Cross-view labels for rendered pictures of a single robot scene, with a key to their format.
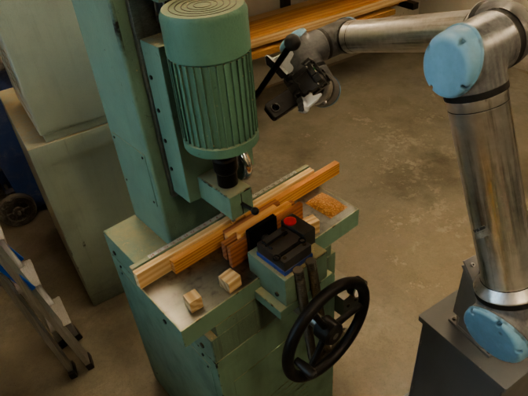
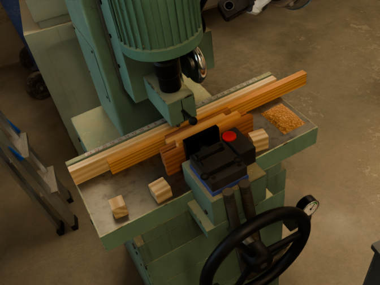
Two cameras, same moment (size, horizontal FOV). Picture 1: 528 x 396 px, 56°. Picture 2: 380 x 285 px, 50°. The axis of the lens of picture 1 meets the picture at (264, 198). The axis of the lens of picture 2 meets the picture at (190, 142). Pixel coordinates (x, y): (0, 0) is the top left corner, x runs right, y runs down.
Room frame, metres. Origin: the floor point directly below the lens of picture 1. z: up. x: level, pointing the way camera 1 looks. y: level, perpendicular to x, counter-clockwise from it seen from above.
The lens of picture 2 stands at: (0.28, -0.15, 1.63)
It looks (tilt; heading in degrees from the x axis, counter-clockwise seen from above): 44 degrees down; 16
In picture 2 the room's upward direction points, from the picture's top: 10 degrees counter-clockwise
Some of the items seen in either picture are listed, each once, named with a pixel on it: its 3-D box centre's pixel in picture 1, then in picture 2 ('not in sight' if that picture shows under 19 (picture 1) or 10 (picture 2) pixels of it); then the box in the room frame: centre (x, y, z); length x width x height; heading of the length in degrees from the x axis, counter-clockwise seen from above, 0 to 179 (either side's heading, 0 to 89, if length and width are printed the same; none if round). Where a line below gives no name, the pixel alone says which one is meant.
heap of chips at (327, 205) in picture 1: (326, 202); (283, 115); (1.10, -0.17, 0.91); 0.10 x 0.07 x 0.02; 38
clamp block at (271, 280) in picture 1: (287, 264); (224, 181); (0.87, -0.04, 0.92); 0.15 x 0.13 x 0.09; 128
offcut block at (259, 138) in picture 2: (309, 225); (258, 140); (0.99, -0.11, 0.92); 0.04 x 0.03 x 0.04; 117
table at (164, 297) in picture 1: (265, 260); (207, 171); (0.93, 0.01, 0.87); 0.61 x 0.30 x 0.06; 128
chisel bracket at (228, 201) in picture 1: (225, 193); (170, 97); (1.03, 0.10, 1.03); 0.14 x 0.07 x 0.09; 38
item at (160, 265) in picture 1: (233, 221); (180, 126); (1.03, 0.09, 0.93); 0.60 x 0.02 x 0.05; 128
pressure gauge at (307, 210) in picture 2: (355, 287); (306, 206); (1.00, -0.25, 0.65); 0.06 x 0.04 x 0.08; 128
